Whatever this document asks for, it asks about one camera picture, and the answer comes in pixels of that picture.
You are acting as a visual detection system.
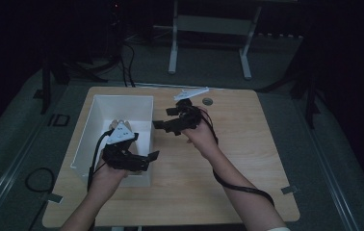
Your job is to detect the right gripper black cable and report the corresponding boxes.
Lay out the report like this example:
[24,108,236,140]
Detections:
[198,108,276,207]

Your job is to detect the white power strip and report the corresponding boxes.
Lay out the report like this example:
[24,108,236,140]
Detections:
[256,32,303,40]

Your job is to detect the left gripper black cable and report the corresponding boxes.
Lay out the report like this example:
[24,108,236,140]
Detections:
[86,129,115,193]

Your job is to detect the dark metal stand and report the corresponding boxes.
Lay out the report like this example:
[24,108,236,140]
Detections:
[256,32,324,130]

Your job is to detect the grey floor tape piece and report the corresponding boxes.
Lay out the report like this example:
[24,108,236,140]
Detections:
[46,192,65,204]

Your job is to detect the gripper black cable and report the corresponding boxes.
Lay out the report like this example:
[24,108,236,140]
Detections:
[198,108,276,207]
[86,129,115,193]

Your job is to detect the person's left hand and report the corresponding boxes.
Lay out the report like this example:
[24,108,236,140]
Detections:
[91,159,143,195]

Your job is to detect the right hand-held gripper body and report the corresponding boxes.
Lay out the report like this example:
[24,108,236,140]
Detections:
[164,87,210,137]

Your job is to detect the grey table tape piece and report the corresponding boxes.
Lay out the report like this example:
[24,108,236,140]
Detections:
[280,185,299,195]

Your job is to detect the person's right hand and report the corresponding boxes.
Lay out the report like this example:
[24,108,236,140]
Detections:
[181,106,221,161]

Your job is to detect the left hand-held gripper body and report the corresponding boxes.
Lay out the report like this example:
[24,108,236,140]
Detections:
[101,120,151,173]

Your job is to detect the black floor cable loop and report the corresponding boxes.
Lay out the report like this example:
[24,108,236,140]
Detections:
[24,167,57,231]

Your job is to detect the black hanging cables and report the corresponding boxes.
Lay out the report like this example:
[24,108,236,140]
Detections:
[118,40,137,89]

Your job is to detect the white box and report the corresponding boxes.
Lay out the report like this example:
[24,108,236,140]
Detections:
[69,94,155,189]

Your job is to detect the dark tripod stand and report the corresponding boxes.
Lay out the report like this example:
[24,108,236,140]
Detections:
[39,0,124,116]

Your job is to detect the white metal stand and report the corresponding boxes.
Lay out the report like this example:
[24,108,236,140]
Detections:
[152,0,263,81]

